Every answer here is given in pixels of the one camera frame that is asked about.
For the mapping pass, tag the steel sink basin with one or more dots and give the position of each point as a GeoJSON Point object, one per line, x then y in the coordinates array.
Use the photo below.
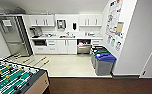
{"type": "Point", "coordinates": [64, 36]}

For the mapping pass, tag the steel refrigerator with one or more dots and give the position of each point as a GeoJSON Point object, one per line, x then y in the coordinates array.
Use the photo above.
{"type": "Point", "coordinates": [13, 36]}

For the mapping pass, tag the blue recycling bin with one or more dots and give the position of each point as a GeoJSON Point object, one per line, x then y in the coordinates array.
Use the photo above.
{"type": "Point", "coordinates": [100, 52]}

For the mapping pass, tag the white drawer stack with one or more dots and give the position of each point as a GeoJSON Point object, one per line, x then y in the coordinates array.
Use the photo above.
{"type": "Point", "coordinates": [52, 46]}
{"type": "Point", "coordinates": [96, 42]}

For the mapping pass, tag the small blue wall sign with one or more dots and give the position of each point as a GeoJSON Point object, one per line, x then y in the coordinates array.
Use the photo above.
{"type": "Point", "coordinates": [109, 39]}

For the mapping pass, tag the chrome faucet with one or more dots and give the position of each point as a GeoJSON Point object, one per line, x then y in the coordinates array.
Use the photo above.
{"type": "Point", "coordinates": [67, 34]}

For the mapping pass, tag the blue lid waste bin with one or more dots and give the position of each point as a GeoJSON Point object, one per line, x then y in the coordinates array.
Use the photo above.
{"type": "Point", "coordinates": [105, 65]}

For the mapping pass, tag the green foosball table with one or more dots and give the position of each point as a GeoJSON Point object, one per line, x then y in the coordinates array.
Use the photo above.
{"type": "Point", "coordinates": [12, 78]}

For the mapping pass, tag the wide white wall cabinet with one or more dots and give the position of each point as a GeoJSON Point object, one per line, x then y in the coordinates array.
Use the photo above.
{"type": "Point", "coordinates": [41, 21]}

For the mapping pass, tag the stainless steel dishwasher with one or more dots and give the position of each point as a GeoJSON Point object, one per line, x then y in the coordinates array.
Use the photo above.
{"type": "Point", "coordinates": [84, 49]}

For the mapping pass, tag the large printed wall poster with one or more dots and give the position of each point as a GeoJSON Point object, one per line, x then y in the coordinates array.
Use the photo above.
{"type": "Point", "coordinates": [112, 15]}

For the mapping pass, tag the black soap dispenser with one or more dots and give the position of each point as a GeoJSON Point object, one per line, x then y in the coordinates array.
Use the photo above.
{"type": "Point", "coordinates": [74, 25]}

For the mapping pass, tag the cork notice board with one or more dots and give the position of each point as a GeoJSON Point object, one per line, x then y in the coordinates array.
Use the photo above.
{"type": "Point", "coordinates": [120, 27]}

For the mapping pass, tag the wide white low drawer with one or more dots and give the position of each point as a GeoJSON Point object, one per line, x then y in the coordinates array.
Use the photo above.
{"type": "Point", "coordinates": [40, 50]}

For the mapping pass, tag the black built-in microwave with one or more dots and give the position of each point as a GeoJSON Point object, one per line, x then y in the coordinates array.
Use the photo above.
{"type": "Point", "coordinates": [39, 42]}

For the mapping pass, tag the three-door white wall cabinet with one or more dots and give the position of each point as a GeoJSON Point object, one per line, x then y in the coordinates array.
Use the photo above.
{"type": "Point", "coordinates": [90, 20]}

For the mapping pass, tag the steel paper towel dispenser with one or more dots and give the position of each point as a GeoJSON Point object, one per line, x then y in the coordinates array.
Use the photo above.
{"type": "Point", "coordinates": [61, 24]}

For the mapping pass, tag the white two-door base cabinet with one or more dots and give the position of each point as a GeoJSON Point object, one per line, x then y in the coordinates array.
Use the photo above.
{"type": "Point", "coordinates": [66, 46]}

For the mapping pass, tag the dark coffee machine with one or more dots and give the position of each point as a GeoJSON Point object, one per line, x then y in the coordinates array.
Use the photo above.
{"type": "Point", "coordinates": [35, 32]}

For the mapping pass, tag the small green wall sign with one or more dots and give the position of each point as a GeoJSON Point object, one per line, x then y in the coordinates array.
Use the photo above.
{"type": "Point", "coordinates": [113, 42]}

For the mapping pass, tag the black lid waste bin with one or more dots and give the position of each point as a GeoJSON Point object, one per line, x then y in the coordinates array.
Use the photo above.
{"type": "Point", "coordinates": [96, 47]}

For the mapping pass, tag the dish rack with items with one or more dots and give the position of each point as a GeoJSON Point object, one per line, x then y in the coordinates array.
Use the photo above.
{"type": "Point", "coordinates": [47, 35]}

